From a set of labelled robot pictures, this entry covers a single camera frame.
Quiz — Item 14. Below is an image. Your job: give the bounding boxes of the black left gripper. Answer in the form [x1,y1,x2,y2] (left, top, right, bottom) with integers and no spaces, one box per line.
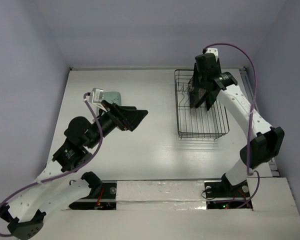
[87,99,149,149]

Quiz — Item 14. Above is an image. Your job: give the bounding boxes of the black floral square plate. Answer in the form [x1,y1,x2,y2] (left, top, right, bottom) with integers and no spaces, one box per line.
[188,63,207,109]

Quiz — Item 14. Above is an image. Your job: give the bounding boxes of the light green rectangular plate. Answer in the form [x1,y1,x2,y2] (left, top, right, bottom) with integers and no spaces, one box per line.
[99,91,122,106]

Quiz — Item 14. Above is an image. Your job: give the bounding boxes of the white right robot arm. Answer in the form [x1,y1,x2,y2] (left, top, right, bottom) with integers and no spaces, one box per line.
[188,48,285,196]

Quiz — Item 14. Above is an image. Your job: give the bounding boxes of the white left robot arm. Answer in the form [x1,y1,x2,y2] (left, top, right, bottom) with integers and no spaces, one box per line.
[0,100,148,240]

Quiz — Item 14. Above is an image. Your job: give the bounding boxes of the dark green patterned plate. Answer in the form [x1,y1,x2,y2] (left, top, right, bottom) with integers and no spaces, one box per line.
[205,88,220,111]

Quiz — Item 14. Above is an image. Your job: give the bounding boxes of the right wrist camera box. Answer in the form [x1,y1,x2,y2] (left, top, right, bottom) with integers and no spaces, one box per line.
[202,47,219,61]

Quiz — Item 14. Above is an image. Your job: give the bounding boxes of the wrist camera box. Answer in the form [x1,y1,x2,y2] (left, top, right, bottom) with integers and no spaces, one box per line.
[88,88,105,110]
[202,47,219,61]

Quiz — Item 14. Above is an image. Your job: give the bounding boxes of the right side metal rail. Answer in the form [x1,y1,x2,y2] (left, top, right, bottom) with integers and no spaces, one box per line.
[239,66,281,177]

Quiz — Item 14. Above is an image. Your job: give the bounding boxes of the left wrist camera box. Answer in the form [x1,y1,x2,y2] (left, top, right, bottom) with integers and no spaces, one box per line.
[88,88,105,110]

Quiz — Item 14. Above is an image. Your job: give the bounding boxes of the grey wire dish rack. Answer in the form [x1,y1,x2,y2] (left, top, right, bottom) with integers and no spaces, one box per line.
[174,69,230,141]

